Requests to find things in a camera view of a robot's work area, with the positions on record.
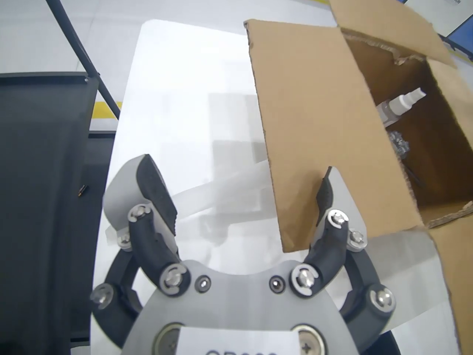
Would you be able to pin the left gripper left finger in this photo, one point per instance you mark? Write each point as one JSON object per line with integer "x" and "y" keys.
{"x": 153, "y": 201}

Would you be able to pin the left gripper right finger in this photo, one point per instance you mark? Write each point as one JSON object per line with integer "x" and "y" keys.
{"x": 345, "y": 208}

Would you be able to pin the small dark screw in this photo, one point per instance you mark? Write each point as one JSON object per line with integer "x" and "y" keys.
{"x": 82, "y": 190}

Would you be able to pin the thin black zip tie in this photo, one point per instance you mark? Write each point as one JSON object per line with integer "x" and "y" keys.
{"x": 414, "y": 175}

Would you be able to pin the grey metal part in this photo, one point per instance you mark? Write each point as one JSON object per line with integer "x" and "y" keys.
{"x": 399, "y": 144}

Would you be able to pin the large brown cardboard carton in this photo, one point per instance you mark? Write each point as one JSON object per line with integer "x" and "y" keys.
{"x": 314, "y": 112}

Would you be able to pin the black flat panel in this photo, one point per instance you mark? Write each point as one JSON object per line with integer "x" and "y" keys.
{"x": 40, "y": 186}

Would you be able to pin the small white spray bottle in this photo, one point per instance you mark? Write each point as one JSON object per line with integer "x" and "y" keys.
{"x": 401, "y": 102}

